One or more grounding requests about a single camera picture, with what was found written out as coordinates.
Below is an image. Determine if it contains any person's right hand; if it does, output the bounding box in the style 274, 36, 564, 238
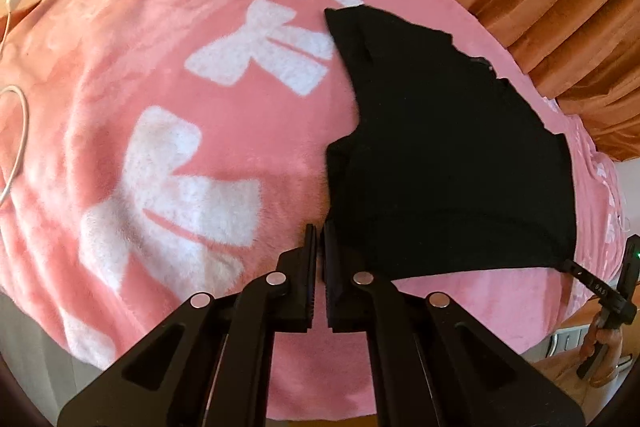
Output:
581, 311, 624, 389

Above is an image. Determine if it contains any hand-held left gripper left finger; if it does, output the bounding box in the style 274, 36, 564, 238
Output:
57, 223, 318, 427

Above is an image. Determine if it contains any black long-sleeved sweater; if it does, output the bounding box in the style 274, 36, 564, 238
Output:
324, 4, 578, 283

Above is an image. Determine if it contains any pink printed blanket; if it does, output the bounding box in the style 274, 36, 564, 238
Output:
0, 0, 631, 418

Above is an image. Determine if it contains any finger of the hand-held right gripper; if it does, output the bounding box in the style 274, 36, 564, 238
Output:
563, 258, 627, 311

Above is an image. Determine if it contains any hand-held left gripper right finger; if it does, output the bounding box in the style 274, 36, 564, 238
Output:
319, 223, 587, 427

